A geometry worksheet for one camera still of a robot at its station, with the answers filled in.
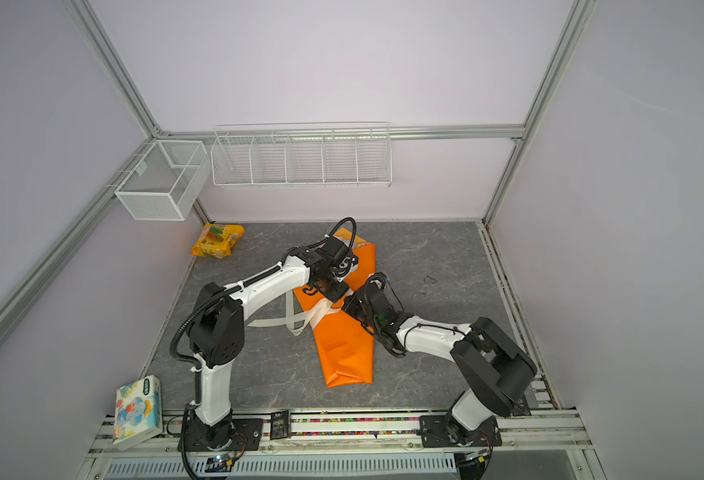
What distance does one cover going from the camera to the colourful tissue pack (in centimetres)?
72

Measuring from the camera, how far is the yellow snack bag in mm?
1085

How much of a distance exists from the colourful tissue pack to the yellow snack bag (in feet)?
1.46
